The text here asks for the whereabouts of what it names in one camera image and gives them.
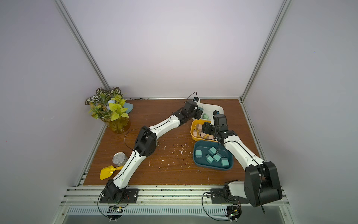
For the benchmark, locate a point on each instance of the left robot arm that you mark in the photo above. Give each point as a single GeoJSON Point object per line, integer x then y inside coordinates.
{"type": "Point", "coordinates": [145, 146]}

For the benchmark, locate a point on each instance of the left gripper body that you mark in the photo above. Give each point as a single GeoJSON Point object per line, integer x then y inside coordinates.
{"type": "Point", "coordinates": [196, 115]}

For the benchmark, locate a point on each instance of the green plug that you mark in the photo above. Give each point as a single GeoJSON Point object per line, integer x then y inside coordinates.
{"type": "Point", "coordinates": [205, 116]}

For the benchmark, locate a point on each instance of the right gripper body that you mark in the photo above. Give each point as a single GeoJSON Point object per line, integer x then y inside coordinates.
{"type": "Point", "coordinates": [207, 129]}

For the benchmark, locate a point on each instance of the white storage box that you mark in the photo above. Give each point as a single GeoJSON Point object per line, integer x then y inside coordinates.
{"type": "Point", "coordinates": [208, 109]}

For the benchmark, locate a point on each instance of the teal plug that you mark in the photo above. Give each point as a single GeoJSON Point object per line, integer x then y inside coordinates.
{"type": "Point", "coordinates": [209, 159]}
{"type": "Point", "coordinates": [225, 162]}
{"type": "Point", "coordinates": [217, 157]}
{"type": "Point", "coordinates": [212, 151]}
{"type": "Point", "coordinates": [198, 153]}

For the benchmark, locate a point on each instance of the metal can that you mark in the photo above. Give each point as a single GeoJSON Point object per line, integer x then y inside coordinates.
{"type": "Point", "coordinates": [119, 159]}

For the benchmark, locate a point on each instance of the yellow storage box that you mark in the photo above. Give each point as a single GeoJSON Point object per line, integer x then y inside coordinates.
{"type": "Point", "coordinates": [197, 133]}

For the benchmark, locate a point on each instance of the teal plug bottom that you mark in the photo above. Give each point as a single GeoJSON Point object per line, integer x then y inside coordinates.
{"type": "Point", "coordinates": [209, 159]}

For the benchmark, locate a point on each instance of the light blue oval object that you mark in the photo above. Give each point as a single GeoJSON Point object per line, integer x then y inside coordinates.
{"type": "Point", "coordinates": [129, 107]}

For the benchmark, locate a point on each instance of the yellow toy shovel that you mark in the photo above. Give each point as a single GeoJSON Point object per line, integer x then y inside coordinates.
{"type": "Point", "coordinates": [107, 172]}

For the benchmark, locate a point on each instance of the artificial plant in amber vase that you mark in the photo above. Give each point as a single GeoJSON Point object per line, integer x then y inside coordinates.
{"type": "Point", "coordinates": [109, 107]}

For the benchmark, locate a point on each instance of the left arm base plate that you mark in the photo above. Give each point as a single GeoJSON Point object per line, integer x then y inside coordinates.
{"type": "Point", "coordinates": [119, 196]}

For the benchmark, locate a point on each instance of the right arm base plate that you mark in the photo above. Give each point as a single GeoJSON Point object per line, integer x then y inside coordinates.
{"type": "Point", "coordinates": [221, 196]}

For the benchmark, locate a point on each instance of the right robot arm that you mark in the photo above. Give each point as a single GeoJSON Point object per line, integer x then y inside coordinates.
{"type": "Point", "coordinates": [261, 184]}

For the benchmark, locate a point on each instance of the dark teal storage box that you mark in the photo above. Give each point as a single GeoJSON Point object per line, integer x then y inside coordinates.
{"type": "Point", "coordinates": [204, 146]}

